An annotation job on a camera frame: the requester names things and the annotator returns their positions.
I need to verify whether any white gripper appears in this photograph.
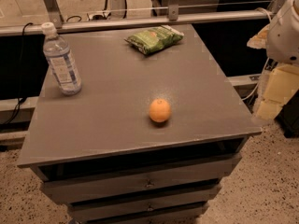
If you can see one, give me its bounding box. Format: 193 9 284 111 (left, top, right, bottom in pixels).
247 0 299 120

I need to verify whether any orange fruit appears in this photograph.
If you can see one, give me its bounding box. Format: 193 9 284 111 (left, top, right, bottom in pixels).
149 99 171 123

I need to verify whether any clear blue-label plastic bottle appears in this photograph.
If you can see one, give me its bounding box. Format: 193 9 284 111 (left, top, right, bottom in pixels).
41 22 82 95

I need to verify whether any green chip bag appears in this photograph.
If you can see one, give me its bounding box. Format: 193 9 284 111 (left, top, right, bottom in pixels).
125 25 184 55

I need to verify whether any grey drawer cabinet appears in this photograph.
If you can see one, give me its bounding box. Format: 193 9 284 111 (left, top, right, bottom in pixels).
16 23 263 224

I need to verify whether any bottom grey drawer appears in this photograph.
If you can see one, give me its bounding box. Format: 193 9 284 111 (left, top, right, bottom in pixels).
71 202 208 224

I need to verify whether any grey drawer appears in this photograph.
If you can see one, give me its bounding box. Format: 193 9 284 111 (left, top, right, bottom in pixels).
71 202 208 224
70 180 221 224
41 153 241 203

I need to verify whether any middle grey drawer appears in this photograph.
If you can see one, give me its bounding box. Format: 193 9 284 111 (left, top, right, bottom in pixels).
70 180 221 224

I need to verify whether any top grey drawer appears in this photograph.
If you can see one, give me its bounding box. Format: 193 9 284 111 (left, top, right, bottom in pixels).
41 153 241 203

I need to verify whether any white cable right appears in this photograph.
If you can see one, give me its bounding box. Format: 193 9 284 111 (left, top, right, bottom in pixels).
241 57 271 102

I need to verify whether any metal railing frame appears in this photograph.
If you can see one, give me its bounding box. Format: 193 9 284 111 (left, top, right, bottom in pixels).
0 0 286 36

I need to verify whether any black cable left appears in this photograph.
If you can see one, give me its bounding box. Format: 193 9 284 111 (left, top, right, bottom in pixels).
0 21 35 127

